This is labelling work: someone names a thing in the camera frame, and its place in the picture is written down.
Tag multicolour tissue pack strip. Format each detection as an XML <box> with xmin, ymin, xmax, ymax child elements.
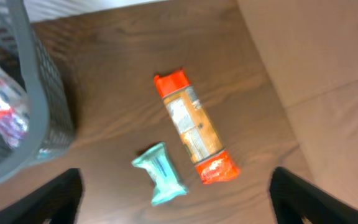
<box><xmin>0</xmin><ymin>67</ymin><xmax>30</xmax><ymax>149</ymax></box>

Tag orange cracker sleeve package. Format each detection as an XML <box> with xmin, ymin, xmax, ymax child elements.
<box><xmin>154</xmin><ymin>68</ymin><xmax>240</xmax><ymax>184</ymax></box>

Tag grey plastic basket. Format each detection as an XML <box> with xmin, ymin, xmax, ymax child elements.
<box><xmin>0</xmin><ymin>1</ymin><xmax>75</xmax><ymax>184</ymax></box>

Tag teal snack bar wrapper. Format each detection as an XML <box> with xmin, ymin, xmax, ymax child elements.
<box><xmin>131</xmin><ymin>142</ymin><xmax>188</xmax><ymax>207</ymax></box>

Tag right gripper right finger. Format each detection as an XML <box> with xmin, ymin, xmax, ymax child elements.
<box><xmin>269</xmin><ymin>167</ymin><xmax>358</xmax><ymax>224</ymax></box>

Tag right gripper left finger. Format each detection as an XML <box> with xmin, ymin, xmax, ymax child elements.
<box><xmin>0</xmin><ymin>168</ymin><xmax>83</xmax><ymax>224</ymax></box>

